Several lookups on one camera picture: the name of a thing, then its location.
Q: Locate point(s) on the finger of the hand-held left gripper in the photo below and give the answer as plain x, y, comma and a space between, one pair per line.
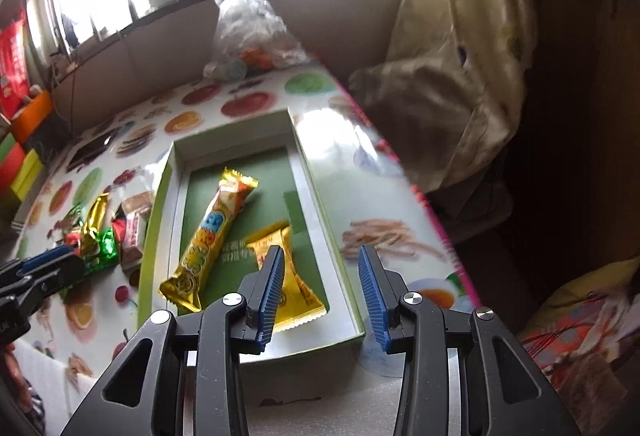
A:
55, 278
47, 258

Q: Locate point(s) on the fruit printed tablecloth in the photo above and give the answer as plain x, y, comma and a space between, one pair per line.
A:
320, 135

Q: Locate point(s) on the green cardboard box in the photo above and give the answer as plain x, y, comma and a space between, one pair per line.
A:
240, 165

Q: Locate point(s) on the clear plastic bag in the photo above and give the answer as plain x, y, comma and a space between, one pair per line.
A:
250, 25

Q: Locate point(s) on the black phone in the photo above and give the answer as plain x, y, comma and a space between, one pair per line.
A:
92, 150

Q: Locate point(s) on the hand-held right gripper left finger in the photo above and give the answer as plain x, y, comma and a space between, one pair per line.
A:
267, 296

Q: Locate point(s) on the cream curtain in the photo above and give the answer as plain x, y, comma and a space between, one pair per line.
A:
450, 40

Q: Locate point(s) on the colourful printed cloth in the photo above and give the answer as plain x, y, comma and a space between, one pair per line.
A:
585, 331

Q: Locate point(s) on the red snack packet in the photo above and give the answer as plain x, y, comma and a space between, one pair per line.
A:
120, 230

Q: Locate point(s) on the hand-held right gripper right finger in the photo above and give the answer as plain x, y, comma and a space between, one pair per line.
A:
375, 301

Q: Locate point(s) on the long gold snack bar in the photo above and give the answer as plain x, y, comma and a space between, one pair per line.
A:
210, 236
95, 221

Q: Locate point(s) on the yellow snack packet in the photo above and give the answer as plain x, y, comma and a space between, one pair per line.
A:
300, 293

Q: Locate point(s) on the orange box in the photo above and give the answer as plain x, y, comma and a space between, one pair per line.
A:
31, 115

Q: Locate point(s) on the brown wooden cabinet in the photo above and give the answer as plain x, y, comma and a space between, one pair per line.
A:
575, 65

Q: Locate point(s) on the yellow green box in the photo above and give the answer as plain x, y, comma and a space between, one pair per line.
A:
27, 173

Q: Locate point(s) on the red bag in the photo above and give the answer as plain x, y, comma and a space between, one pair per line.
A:
14, 60

